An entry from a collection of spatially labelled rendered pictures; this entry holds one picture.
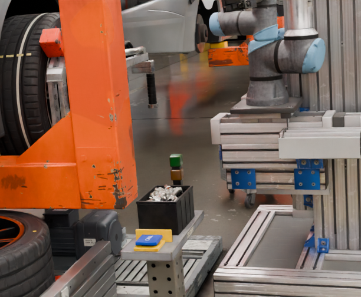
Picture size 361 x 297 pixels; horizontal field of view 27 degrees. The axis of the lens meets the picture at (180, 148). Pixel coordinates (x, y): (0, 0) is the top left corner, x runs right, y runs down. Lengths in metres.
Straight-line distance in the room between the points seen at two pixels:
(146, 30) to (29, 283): 3.46
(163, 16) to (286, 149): 3.23
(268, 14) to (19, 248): 1.04
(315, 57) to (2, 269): 1.20
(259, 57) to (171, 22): 3.08
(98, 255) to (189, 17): 3.45
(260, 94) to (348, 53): 0.36
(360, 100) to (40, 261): 1.25
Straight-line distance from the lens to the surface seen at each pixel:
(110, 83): 2.44
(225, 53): 6.63
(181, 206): 2.46
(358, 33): 2.70
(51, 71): 2.83
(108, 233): 2.82
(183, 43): 5.71
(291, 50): 2.52
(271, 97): 2.57
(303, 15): 2.52
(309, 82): 2.74
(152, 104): 3.14
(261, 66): 2.57
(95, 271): 2.53
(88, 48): 2.45
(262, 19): 2.28
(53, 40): 2.80
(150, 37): 5.57
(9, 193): 2.68
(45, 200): 2.63
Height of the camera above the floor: 1.24
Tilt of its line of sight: 12 degrees down
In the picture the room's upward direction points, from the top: 4 degrees counter-clockwise
